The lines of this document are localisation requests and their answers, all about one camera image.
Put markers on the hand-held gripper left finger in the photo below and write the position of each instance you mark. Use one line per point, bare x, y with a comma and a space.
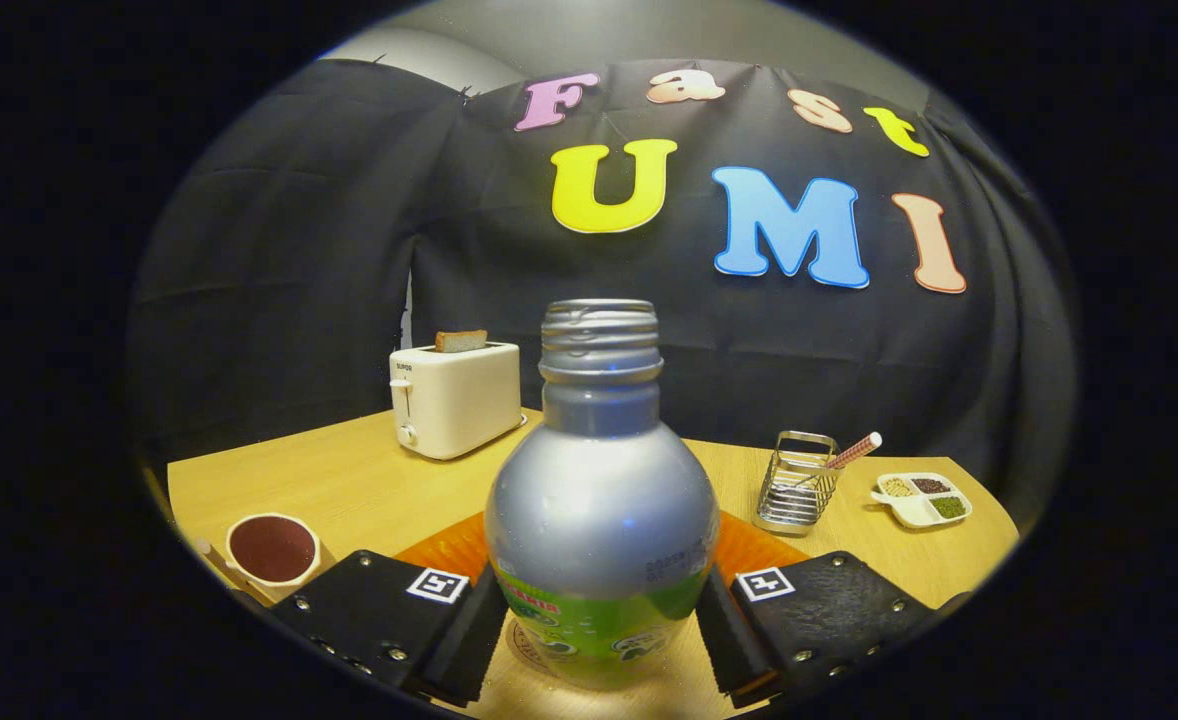
369, 610

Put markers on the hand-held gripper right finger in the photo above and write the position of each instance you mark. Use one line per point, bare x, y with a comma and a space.
829, 610

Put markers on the round cork coaster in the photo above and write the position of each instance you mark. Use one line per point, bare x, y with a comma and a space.
521, 645

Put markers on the silver green juice bottle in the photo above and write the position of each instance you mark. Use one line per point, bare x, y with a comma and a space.
599, 500

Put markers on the wooden table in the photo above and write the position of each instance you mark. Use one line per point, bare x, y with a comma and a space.
379, 490

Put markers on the white divided grain dish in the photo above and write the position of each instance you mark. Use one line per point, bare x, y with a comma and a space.
917, 513

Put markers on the red striped straw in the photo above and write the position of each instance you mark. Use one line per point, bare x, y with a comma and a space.
854, 451

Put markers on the white toaster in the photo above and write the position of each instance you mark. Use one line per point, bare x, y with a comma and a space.
459, 400

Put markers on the toast slice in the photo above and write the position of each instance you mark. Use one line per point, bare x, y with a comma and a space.
461, 341

